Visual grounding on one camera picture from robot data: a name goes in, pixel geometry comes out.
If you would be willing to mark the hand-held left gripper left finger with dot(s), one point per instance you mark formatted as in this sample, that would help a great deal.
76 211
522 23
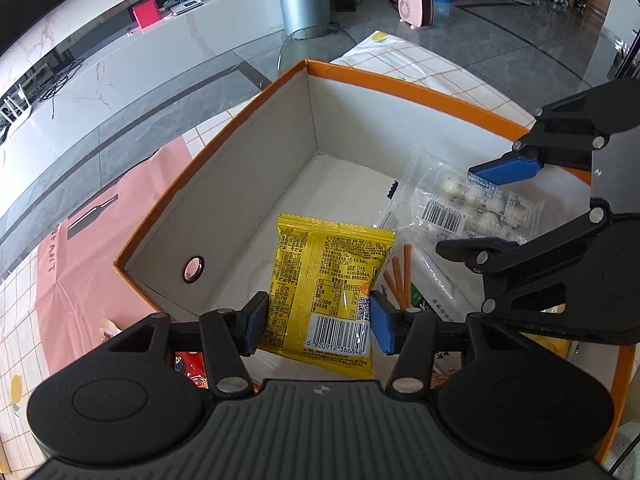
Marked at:
257 322

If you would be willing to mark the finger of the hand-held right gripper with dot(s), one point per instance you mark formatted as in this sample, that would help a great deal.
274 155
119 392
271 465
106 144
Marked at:
480 249
510 167

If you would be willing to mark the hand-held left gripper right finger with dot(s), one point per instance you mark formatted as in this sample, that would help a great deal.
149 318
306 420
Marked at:
382 322

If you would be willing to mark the clear packet of orange sticks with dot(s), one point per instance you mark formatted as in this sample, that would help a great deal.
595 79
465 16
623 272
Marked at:
397 280

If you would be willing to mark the clear packet of white balls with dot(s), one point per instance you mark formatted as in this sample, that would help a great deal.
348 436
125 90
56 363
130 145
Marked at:
450 205

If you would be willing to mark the yellow snack packet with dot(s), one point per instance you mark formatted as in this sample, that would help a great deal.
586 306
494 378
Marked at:
320 270

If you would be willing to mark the orange cardboard box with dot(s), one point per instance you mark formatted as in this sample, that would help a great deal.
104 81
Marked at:
225 195

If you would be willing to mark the pink bottle-print cloth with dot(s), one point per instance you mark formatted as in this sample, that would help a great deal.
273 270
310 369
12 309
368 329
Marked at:
100 270

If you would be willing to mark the pink fan heater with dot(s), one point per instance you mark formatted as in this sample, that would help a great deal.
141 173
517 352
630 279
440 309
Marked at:
412 5

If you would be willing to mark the round glass side table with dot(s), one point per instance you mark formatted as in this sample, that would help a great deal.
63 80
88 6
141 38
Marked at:
300 42

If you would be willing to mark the silver trash can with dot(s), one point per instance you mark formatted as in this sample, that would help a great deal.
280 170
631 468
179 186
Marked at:
302 5

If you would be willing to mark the white marble television console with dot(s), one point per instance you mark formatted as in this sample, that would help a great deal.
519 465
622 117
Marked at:
150 60

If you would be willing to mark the white router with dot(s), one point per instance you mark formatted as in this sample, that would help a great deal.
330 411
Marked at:
15 110

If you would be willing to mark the white flat scale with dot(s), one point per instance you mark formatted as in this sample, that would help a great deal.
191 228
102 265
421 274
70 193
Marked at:
182 6

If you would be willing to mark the red box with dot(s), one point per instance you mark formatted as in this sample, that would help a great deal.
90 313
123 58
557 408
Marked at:
145 14

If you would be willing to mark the black wall television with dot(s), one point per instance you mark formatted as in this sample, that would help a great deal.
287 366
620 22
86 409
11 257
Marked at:
30 0

